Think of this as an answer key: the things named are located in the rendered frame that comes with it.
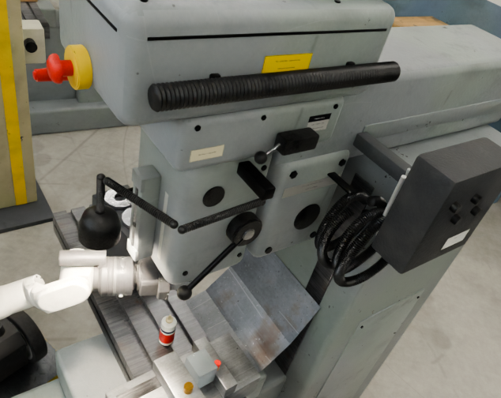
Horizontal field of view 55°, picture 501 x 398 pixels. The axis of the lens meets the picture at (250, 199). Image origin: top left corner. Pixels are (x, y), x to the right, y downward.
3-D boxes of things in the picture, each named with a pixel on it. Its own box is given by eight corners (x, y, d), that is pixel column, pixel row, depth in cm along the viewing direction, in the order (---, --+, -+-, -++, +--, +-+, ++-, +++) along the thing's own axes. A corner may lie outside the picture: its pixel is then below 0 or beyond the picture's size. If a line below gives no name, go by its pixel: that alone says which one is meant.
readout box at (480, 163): (404, 281, 83) (462, 187, 70) (368, 246, 88) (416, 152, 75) (469, 249, 94) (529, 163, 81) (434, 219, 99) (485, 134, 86)
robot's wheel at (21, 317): (5, 339, 178) (-2, 305, 166) (17, 331, 182) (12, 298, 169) (37, 373, 171) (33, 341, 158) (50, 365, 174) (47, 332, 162)
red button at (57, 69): (53, 90, 64) (52, 61, 62) (44, 76, 67) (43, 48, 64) (78, 88, 66) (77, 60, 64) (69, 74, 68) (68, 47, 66)
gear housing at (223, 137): (175, 178, 73) (184, 122, 67) (114, 99, 87) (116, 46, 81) (333, 144, 91) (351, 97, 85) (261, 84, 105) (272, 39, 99)
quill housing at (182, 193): (169, 295, 96) (190, 167, 76) (127, 228, 108) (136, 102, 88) (246, 267, 106) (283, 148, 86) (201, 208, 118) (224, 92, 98)
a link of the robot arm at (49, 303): (95, 299, 103) (33, 321, 102) (96, 272, 110) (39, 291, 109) (82, 279, 99) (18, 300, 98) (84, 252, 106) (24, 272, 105)
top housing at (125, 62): (120, 135, 61) (126, 7, 51) (55, 46, 76) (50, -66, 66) (370, 97, 87) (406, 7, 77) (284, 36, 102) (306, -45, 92)
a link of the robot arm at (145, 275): (171, 283, 104) (114, 284, 100) (166, 310, 110) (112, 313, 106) (166, 242, 113) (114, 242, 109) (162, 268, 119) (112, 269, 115)
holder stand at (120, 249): (126, 284, 143) (129, 237, 131) (91, 239, 154) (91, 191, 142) (160, 269, 150) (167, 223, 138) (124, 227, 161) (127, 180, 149)
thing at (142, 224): (133, 262, 97) (141, 180, 84) (126, 249, 99) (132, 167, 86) (152, 256, 99) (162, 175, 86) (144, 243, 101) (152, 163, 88)
